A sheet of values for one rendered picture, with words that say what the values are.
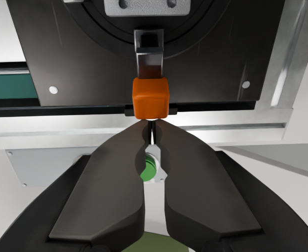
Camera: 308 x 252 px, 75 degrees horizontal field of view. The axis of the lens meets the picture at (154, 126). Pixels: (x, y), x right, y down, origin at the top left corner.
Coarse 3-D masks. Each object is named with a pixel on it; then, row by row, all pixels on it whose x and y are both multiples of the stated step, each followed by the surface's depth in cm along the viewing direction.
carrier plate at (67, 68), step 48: (48, 0) 17; (240, 0) 17; (48, 48) 19; (96, 48) 19; (192, 48) 19; (240, 48) 19; (48, 96) 21; (96, 96) 21; (192, 96) 22; (240, 96) 22
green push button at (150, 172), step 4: (148, 156) 27; (148, 160) 26; (152, 160) 27; (148, 164) 26; (152, 164) 26; (148, 168) 26; (152, 168) 26; (144, 172) 27; (148, 172) 27; (152, 172) 27; (140, 176) 27; (144, 176) 27; (148, 176) 27; (152, 176) 27; (144, 180) 27
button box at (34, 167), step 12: (12, 156) 26; (24, 156) 26; (36, 156) 26; (48, 156) 26; (60, 156) 26; (72, 156) 27; (156, 156) 27; (24, 168) 27; (36, 168) 27; (48, 168) 27; (60, 168) 27; (156, 168) 28; (24, 180) 28; (36, 180) 28; (48, 180) 29; (156, 180) 29
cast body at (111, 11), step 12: (108, 0) 10; (120, 0) 10; (132, 0) 10; (144, 0) 10; (156, 0) 10; (168, 0) 10; (180, 0) 10; (108, 12) 10; (120, 12) 10; (132, 12) 10; (144, 12) 10; (156, 12) 10; (168, 12) 10; (180, 12) 10
